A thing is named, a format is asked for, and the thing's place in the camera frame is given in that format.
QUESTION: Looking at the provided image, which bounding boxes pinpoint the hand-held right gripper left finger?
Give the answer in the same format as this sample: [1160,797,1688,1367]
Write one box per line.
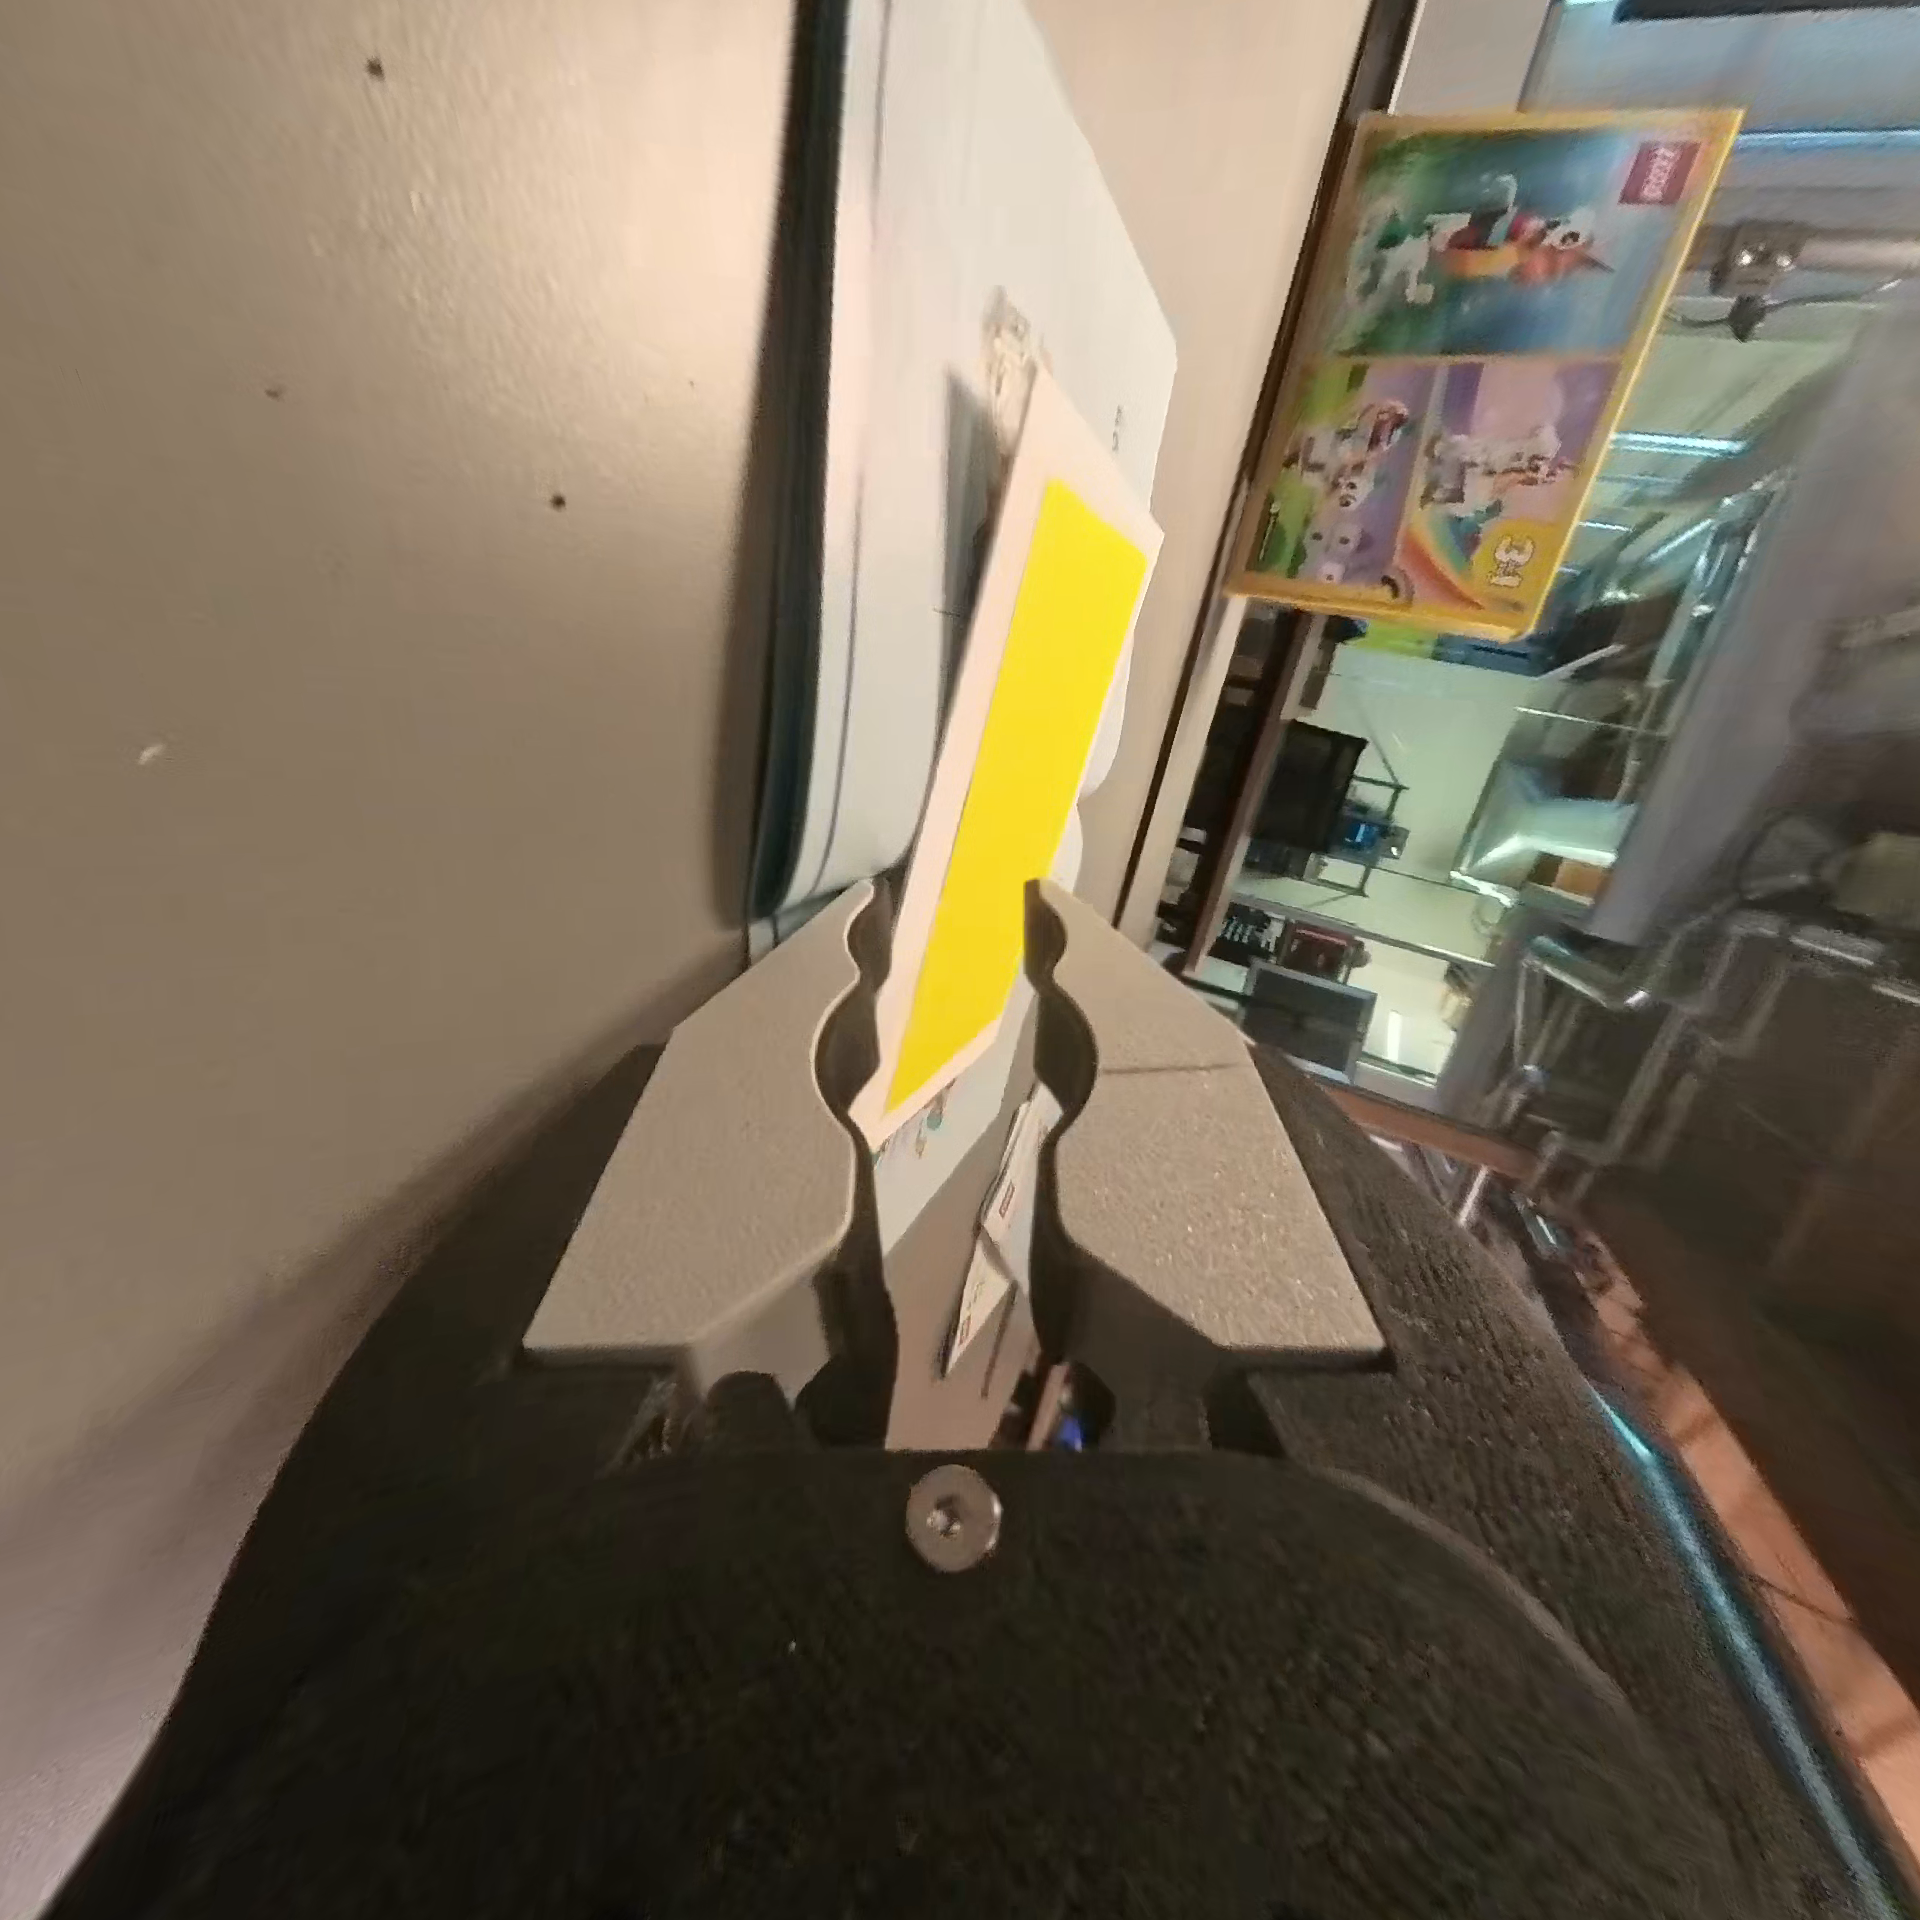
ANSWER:
[521,881,903,1450]

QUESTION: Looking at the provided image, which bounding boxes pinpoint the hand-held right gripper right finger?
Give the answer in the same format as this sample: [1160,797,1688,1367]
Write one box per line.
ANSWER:
[1024,881,1385,1450]

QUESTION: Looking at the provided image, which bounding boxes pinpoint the yellow lego set box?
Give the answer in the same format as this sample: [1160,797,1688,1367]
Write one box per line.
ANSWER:
[1217,105,1749,648]

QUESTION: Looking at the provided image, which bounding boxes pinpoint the open lego instruction booklet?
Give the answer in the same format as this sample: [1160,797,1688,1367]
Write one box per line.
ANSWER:
[747,0,1182,923]

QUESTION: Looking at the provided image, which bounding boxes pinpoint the printed paper leaflets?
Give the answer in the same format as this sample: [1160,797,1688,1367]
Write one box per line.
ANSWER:
[848,359,1168,1404]

